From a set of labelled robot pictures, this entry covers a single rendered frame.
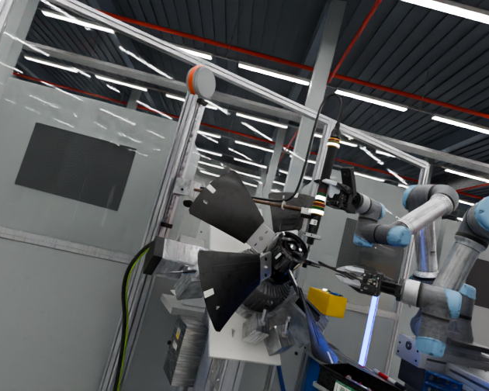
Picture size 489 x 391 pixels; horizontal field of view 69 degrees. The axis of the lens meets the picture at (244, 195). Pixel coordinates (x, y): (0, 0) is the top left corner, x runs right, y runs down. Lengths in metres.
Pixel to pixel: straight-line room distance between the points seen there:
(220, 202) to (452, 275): 0.78
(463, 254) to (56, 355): 1.66
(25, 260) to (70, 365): 0.51
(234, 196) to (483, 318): 4.37
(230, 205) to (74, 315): 0.94
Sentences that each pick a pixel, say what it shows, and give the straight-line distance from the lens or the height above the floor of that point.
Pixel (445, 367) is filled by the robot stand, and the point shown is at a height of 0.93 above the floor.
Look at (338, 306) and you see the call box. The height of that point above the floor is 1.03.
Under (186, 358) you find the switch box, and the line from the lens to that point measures 1.47.
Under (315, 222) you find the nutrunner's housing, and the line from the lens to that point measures 1.26.
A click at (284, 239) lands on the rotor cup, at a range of 1.18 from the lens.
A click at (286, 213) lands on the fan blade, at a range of 1.37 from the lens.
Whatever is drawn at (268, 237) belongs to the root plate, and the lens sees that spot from 1.21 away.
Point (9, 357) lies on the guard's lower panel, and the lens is 1.90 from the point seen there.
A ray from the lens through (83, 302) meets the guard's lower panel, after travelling 1.81.
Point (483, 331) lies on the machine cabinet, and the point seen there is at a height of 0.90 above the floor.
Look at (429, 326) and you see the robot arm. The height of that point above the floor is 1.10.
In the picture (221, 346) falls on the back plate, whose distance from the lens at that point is 1.22.
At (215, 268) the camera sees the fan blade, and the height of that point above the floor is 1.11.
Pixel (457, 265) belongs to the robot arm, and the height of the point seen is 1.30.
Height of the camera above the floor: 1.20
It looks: 7 degrees up
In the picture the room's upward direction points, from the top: 15 degrees clockwise
